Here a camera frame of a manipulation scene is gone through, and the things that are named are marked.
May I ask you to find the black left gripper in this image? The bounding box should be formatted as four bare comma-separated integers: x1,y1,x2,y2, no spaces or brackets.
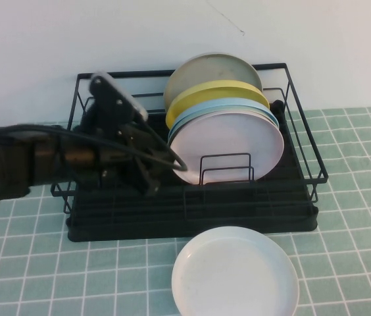
93,124,174,198

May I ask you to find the pale pink plate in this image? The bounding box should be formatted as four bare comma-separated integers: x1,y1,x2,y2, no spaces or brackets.
168,110,285,185

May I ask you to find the yellow plate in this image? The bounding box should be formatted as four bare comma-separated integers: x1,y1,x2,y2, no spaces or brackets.
166,80,271,131

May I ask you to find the black dish drying rack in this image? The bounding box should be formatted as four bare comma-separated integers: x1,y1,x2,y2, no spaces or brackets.
66,104,320,243

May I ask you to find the light blue plate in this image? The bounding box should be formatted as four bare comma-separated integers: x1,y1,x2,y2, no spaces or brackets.
168,99,280,132

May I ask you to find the mint green plate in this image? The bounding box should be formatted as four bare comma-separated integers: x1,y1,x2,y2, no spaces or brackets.
168,105,281,155

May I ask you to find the grey beige plate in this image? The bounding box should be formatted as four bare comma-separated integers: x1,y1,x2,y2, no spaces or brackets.
163,52,264,115

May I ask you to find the white plate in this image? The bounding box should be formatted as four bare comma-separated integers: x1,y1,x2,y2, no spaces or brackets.
171,225,300,316

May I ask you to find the green checkered tablecloth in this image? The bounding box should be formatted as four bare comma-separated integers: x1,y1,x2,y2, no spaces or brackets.
0,105,371,316

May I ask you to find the black camera cable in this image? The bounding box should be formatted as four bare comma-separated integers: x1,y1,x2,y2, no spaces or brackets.
17,123,188,173

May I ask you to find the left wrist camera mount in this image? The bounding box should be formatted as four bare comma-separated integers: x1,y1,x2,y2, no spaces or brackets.
87,71,149,139

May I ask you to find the black wire dish rack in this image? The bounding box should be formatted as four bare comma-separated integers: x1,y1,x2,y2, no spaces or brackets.
50,63,330,228

